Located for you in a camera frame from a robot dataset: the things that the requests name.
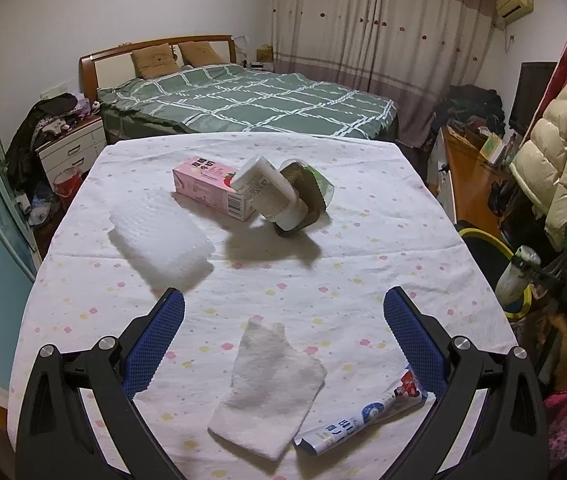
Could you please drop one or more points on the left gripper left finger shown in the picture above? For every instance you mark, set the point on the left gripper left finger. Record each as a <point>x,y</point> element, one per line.
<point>55,437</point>

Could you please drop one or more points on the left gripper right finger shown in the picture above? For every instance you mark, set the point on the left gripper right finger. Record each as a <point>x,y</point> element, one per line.
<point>509,439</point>

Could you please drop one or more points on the toothpaste tube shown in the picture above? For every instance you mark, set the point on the toothpaste tube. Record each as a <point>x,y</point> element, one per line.
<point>404,395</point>

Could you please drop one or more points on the white paper towel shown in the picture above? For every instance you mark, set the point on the white paper towel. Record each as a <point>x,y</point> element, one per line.
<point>272,388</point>

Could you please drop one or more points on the white bubble foam sheet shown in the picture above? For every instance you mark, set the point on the white bubble foam sheet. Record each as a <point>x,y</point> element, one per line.
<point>160,241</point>

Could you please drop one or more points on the clear green label bottle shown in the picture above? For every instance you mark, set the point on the clear green label bottle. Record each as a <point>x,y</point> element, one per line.
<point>313,187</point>

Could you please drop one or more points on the brown plastic tray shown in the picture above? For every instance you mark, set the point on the brown plastic tray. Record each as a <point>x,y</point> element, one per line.
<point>307,221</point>

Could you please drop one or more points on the white cylindrical container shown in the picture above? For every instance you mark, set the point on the white cylindrical container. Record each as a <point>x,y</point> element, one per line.
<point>262,185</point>

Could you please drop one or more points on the pink strawberry milk carton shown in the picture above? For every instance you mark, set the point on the pink strawberry milk carton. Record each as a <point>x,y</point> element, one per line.
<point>208,183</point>

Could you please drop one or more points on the white paper cup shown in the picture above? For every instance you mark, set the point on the white paper cup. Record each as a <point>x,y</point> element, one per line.
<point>519,273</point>

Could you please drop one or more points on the yellow rimmed trash bin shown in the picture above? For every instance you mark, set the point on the yellow rimmed trash bin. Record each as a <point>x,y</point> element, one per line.
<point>492,256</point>

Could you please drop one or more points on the cream puffer jacket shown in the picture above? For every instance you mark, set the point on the cream puffer jacket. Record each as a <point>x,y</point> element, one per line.
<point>540,168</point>

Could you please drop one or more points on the wooden side cabinet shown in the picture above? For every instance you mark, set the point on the wooden side cabinet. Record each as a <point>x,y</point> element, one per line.
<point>461,180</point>

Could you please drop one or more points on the clothes pile on cabinet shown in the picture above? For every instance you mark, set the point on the clothes pile on cabinet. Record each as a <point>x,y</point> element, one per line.
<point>467,103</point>

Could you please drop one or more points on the black television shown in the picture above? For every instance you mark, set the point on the black television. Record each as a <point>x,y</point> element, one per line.
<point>532,84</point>

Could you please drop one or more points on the white dotted table cloth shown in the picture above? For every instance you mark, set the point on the white dotted table cloth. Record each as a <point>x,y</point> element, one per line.
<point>326,286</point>

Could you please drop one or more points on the red bucket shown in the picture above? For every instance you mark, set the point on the red bucket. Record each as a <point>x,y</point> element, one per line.
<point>66,185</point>

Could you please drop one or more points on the dark clothes on nightstand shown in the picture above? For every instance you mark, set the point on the dark clothes on nightstand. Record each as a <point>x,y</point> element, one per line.
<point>23,166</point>

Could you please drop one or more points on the pink white curtain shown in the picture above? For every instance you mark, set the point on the pink white curtain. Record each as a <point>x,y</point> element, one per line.
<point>408,51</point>

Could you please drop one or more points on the white bedside drawer cabinet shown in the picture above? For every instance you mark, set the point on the white bedside drawer cabinet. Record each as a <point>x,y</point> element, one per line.
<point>78,149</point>

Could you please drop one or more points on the green plaid duvet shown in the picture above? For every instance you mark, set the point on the green plaid duvet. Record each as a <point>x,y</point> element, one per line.
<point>229,98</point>

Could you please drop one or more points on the wooden bed headboard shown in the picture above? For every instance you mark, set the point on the wooden bed headboard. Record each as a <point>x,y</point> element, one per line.
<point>112,67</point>

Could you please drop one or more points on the left brown pillow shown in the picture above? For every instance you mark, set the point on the left brown pillow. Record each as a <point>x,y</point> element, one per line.
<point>153,62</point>

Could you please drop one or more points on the brown pillow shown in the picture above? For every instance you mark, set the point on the brown pillow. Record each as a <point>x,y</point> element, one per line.
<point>153,62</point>
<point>202,53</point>

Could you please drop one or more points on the right brown pillow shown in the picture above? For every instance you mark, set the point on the right brown pillow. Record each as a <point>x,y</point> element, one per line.
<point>202,53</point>

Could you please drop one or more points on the wall air conditioner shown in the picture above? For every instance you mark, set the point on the wall air conditioner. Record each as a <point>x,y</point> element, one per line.
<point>508,11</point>

